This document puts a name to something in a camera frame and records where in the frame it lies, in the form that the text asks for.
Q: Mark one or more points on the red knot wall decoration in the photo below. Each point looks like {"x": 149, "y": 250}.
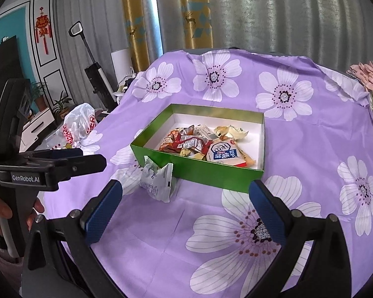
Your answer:
{"x": 43, "y": 28}

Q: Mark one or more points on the person's left hand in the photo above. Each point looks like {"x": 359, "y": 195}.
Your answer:
{"x": 0, "y": 205}

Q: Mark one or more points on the orange yellow snack packet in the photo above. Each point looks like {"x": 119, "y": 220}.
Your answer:
{"x": 248, "y": 160}

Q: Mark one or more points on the black upright vacuum cleaner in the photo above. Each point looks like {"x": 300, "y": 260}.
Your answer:
{"x": 96, "y": 80}

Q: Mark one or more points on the white red plastic bag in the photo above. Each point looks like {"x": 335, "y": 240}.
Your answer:
{"x": 78, "y": 124}

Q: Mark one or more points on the black television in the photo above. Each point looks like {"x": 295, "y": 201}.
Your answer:
{"x": 3, "y": 68}

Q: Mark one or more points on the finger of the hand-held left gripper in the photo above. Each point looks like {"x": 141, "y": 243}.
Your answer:
{"x": 87, "y": 163}
{"x": 68, "y": 152}

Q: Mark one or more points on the gold snack wrapper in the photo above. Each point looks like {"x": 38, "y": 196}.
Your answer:
{"x": 233, "y": 132}

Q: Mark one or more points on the person's left forearm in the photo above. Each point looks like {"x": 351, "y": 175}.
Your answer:
{"x": 0, "y": 270}

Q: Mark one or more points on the white blue snack packet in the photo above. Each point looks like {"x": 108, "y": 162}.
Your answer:
{"x": 225, "y": 155}

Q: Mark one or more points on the red snack packet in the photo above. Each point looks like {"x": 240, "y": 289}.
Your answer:
{"x": 192, "y": 142}

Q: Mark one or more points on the potted plant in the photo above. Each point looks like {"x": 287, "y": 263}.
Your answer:
{"x": 61, "y": 108}
{"x": 40, "y": 99}

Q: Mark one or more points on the gold patterned curtain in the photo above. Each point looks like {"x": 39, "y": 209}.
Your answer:
{"x": 195, "y": 9}
{"x": 138, "y": 15}

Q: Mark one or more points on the dark bag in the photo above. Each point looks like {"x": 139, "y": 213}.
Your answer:
{"x": 126, "y": 88}

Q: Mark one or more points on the green cardboard box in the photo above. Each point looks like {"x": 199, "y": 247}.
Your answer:
{"x": 205, "y": 173}

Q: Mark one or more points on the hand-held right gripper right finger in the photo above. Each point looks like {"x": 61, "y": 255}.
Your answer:
{"x": 267, "y": 214}

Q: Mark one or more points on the grey curtain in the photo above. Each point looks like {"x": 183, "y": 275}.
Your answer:
{"x": 267, "y": 15}
{"x": 74, "y": 12}

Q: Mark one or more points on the yellow green snack packet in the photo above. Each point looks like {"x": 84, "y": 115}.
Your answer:
{"x": 192, "y": 154}

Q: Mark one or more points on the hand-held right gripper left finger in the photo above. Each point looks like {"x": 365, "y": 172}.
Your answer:
{"x": 102, "y": 217}

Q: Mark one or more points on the clear grey snack packet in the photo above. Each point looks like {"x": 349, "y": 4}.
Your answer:
{"x": 157, "y": 183}

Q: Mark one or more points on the purple floral cloth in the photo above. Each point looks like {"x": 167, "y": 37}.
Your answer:
{"x": 298, "y": 149}

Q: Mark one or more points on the white panel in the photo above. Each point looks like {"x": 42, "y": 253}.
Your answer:
{"x": 121, "y": 62}

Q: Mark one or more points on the beige bar snack packet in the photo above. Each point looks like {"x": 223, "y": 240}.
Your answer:
{"x": 205, "y": 132}

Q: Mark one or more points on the white television cabinet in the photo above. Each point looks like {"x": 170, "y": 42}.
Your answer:
{"x": 37, "y": 127}

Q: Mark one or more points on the pile of folded clothes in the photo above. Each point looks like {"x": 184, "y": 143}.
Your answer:
{"x": 369, "y": 77}

